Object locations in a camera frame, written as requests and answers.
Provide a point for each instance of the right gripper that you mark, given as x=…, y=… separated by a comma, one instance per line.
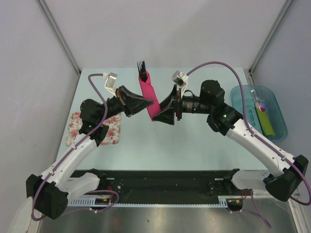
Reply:
x=167, y=116

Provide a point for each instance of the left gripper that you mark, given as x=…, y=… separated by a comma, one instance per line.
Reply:
x=123, y=94

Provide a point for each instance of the pink paper napkin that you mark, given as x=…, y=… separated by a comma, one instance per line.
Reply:
x=148, y=92

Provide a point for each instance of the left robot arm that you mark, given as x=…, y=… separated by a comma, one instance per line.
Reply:
x=52, y=191

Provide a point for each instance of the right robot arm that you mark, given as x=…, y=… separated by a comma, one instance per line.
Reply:
x=283, y=173

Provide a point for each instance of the floral tray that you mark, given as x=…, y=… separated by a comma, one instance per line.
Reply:
x=112, y=136

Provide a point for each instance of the silver utensil in bin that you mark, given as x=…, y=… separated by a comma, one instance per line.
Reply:
x=256, y=98

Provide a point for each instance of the iridescent fork in bin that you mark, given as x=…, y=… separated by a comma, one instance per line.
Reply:
x=262, y=105

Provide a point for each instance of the teal plastic bin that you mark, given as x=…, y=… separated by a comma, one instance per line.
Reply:
x=272, y=110

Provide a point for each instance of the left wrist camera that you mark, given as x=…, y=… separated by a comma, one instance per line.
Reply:
x=110, y=80

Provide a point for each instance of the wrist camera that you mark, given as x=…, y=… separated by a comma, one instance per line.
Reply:
x=181, y=79
x=110, y=80

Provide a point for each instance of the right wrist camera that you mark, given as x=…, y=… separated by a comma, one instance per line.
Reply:
x=181, y=79

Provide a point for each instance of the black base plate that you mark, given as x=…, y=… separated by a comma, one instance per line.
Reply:
x=169, y=187

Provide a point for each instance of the white cable duct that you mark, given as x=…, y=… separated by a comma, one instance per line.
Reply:
x=82, y=202

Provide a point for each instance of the aluminium frame rail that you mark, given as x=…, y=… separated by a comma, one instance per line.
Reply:
x=294, y=191

